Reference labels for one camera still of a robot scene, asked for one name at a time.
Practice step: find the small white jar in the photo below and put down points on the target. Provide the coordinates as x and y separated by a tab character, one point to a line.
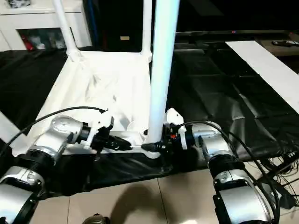
41	46

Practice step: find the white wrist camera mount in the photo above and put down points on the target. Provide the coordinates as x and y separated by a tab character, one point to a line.
172	116
100	121

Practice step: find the brown wooden bench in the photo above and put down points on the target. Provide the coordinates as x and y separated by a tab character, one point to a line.
285	50

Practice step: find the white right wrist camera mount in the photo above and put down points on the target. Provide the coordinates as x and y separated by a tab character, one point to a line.
172	116

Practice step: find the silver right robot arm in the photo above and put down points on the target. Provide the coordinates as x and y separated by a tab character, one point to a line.
217	144

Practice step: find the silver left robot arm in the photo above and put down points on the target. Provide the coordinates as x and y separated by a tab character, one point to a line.
60	128

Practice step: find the white cabinet with glass doors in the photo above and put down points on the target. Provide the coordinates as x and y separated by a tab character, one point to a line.
35	21

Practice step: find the dark rounded robot part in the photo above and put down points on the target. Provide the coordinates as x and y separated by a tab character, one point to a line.
97	219

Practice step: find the small tan box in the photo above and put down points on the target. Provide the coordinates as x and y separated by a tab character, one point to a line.
125	38

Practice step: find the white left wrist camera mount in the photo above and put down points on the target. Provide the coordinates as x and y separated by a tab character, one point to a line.
100	121

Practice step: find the black remote control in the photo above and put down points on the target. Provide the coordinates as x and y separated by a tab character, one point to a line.
285	43

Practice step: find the red bottle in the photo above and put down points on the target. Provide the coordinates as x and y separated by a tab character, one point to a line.
29	44

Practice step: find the white flat board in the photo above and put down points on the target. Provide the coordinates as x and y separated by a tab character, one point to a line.
264	63

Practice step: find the white plastic table top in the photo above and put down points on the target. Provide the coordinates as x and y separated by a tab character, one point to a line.
105	70

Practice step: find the black flat stand base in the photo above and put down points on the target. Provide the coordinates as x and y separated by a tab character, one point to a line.
280	198

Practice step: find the thin black rod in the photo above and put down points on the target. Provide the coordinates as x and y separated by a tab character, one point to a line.
273	171

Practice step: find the white plastic table leg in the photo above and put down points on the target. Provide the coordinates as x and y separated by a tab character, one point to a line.
9	128
147	28
162	70
65	30

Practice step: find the black mat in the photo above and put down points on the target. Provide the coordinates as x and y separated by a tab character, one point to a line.
210	93

